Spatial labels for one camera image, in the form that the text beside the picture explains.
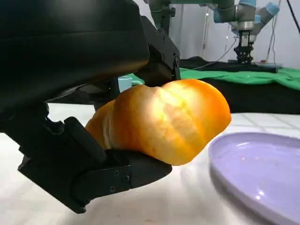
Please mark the lilac plate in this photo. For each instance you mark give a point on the lilac plate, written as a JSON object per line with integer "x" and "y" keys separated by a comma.
{"x": 260, "y": 168}

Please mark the dark flat platform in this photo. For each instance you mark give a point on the dark flat platform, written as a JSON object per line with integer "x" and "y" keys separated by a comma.
{"x": 264, "y": 66}

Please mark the black cloth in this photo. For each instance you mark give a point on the black cloth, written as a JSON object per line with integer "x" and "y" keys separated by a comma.
{"x": 246, "y": 98}

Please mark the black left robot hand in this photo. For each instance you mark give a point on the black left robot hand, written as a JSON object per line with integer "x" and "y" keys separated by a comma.
{"x": 58, "y": 47}

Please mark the green cloth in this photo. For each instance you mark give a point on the green cloth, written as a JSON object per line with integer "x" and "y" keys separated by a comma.
{"x": 246, "y": 77}

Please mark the pale green mug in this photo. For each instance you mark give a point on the pale green mug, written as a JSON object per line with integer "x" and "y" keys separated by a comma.
{"x": 125, "y": 83}

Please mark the orange toy bread roll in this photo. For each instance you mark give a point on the orange toy bread roll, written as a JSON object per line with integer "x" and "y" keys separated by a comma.
{"x": 164, "y": 122}

